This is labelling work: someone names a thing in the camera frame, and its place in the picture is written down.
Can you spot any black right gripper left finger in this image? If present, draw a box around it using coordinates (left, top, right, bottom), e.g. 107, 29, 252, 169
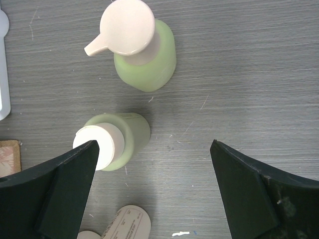
0, 140, 99, 239

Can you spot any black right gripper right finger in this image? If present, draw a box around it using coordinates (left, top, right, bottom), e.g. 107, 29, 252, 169
210, 140, 319, 239

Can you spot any brown canvas bag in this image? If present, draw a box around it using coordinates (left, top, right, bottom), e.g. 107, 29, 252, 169
0, 140, 21, 177

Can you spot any green bottle beige cap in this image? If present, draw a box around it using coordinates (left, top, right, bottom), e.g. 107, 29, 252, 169
73, 113, 151, 171

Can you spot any green pump bottle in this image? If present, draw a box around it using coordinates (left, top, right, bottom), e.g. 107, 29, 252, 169
84, 0, 176, 92

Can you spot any beige bottle left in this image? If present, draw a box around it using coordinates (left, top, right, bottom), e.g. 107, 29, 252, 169
77, 231, 101, 239

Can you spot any beige bottle right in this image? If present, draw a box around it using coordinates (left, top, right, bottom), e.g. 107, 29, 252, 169
101, 205, 151, 239

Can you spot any white clothes rack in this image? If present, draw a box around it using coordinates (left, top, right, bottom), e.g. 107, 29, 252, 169
0, 9, 11, 120

